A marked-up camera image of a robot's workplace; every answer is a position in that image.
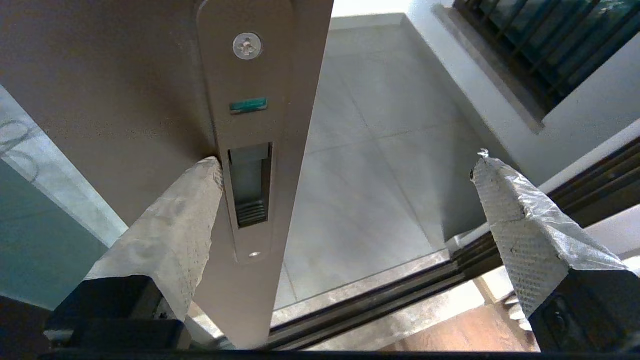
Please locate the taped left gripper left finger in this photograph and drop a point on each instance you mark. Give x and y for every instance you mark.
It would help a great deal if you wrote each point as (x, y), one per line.
(160, 250)

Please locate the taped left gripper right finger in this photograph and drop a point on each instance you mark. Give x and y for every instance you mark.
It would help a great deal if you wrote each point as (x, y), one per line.
(540, 250)

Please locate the brown framed sliding glass door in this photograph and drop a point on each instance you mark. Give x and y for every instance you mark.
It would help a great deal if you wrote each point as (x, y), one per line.
(125, 75)

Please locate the black metal balcony railing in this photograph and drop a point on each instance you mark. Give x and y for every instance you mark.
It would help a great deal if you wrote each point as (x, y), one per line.
(520, 65)

